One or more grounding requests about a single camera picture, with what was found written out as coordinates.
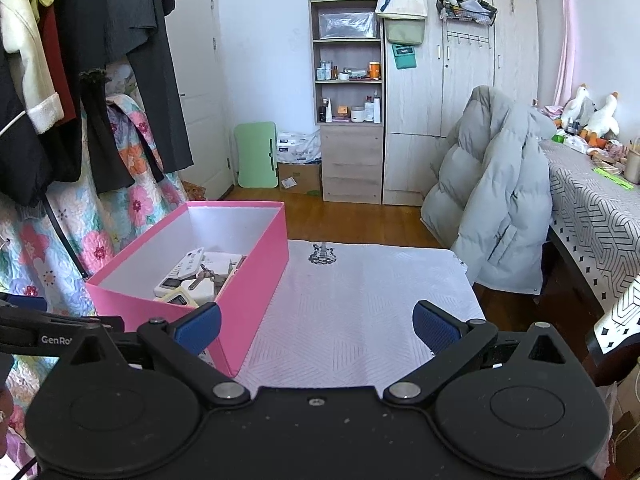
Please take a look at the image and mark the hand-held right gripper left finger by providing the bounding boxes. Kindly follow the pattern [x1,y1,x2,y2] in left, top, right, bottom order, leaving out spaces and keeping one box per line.
[65,302,251,408]

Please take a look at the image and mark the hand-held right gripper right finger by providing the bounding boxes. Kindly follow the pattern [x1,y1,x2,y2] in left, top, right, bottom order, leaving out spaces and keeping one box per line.
[382,300,568,408]

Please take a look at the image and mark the small white charger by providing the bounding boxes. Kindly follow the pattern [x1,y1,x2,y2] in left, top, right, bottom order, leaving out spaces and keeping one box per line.
[187,280,216,306]

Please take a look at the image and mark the small beige remote control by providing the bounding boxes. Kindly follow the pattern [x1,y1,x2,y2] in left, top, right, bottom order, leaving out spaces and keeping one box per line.
[152,290,201,308]

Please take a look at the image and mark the metal keys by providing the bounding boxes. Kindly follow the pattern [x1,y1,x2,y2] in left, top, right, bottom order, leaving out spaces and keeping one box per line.
[187,262,228,291]

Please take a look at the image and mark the white air conditioner remote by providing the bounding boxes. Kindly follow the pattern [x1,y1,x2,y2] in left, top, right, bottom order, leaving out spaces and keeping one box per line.
[152,247,207,297]

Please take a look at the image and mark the large white charger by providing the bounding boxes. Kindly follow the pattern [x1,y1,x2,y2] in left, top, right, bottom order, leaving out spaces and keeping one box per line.
[202,251,246,273]

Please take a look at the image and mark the pink cardboard box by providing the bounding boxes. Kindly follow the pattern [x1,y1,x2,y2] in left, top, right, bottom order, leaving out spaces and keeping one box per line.
[84,201,290,378]

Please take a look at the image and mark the white printed tablecloth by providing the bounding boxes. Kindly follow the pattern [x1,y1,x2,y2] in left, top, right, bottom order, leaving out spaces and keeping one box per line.
[232,239,488,391]

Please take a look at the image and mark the black belt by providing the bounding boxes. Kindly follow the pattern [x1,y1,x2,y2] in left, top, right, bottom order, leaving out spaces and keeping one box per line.
[42,192,91,281]

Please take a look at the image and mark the floral quilt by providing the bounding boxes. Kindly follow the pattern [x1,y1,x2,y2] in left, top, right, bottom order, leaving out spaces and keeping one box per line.
[0,92,191,461]

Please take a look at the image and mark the grey puffer jacket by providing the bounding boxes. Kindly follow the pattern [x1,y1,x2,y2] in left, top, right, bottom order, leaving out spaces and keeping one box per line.
[420,85,553,295]

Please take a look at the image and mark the light wood wardrobe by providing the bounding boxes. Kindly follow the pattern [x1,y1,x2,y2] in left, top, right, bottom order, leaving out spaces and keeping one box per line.
[379,0,541,207]

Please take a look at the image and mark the brown cardboard box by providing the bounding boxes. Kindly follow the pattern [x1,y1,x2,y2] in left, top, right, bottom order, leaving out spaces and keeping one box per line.
[277,161,322,195]

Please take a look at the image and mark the black hanging garment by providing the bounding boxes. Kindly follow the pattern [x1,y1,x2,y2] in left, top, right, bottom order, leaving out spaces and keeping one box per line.
[0,0,138,207]

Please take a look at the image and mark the green folding table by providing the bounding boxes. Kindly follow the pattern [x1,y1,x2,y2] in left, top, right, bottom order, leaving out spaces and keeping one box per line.
[234,121,279,189]

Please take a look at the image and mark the wooden shelf unit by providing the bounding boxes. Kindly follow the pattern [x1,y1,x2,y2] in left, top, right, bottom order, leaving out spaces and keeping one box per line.
[308,0,385,205]

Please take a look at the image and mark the geometric patterned tablecloth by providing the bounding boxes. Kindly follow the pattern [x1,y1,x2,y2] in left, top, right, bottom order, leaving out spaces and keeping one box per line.
[540,137,640,306]

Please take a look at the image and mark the pack of tissue packets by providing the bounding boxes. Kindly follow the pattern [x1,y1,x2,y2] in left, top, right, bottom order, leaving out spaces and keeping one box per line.
[276,130,322,165]

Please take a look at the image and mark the brown paper bag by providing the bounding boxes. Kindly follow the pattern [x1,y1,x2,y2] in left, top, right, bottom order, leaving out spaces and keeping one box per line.
[607,360,640,480]

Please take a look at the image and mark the white door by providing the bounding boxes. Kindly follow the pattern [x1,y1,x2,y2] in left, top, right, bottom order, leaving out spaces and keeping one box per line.
[157,0,236,201]

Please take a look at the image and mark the dark grey hanging garment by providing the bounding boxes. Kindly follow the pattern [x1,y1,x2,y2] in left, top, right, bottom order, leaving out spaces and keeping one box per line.
[102,0,195,173]

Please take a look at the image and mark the white goose plush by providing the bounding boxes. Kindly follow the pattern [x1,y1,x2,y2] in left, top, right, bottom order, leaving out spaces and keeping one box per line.
[582,91,622,141]
[560,85,596,133]

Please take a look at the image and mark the red hanging garment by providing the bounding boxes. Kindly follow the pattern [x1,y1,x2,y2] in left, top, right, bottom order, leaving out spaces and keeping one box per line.
[37,2,76,128]

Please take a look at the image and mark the teal hanging pouch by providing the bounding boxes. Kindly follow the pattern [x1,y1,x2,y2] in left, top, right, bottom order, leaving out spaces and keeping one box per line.
[391,43,417,70]

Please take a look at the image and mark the green hanging bag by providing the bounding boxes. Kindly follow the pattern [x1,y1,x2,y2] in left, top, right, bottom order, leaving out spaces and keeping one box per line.
[384,16,427,45]

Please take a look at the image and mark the cream fleece-cuffed coat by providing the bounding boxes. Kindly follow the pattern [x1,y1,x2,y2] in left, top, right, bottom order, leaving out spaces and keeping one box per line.
[0,0,65,136]

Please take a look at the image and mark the pink curtain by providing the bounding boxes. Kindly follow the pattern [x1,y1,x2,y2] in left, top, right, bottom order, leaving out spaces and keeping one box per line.
[552,0,581,108]

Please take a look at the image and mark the over-door wire basket rack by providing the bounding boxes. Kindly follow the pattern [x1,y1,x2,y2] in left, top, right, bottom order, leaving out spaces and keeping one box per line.
[436,0,498,48]

